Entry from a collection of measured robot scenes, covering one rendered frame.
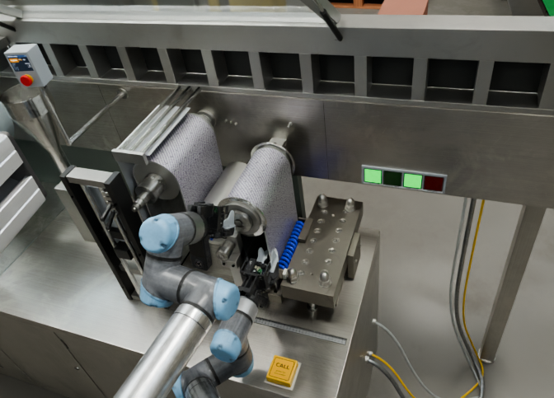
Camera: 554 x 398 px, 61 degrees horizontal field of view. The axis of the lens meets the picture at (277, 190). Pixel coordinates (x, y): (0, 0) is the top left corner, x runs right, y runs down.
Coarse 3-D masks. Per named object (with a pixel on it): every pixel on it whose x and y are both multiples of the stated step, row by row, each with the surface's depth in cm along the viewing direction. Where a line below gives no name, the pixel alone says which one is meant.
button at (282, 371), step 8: (272, 360) 132; (280, 360) 132; (288, 360) 131; (272, 368) 130; (280, 368) 130; (288, 368) 129; (296, 368) 131; (272, 376) 128; (280, 376) 128; (288, 376) 128; (280, 384) 128; (288, 384) 127
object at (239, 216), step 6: (234, 210) 127; (240, 210) 126; (234, 216) 127; (240, 216) 126; (246, 216) 126; (234, 222) 129; (240, 222) 128; (246, 222) 127; (252, 222) 128; (240, 228) 129; (246, 228) 128
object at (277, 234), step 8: (288, 192) 145; (280, 200) 140; (288, 200) 146; (280, 208) 141; (288, 208) 147; (280, 216) 141; (288, 216) 148; (296, 216) 157; (272, 224) 135; (280, 224) 143; (288, 224) 150; (272, 232) 136; (280, 232) 144; (288, 232) 151; (272, 240) 137; (280, 240) 145; (288, 240) 152; (272, 248) 138; (280, 248) 146; (280, 256) 147
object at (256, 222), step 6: (228, 204) 126; (234, 204) 125; (240, 204) 125; (228, 210) 128; (246, 210) 125; (252, 210) 125; (252, 216) 126; (258, 222) 127; (252, 228) 130; (258, 228) 129; (246, 234) 132
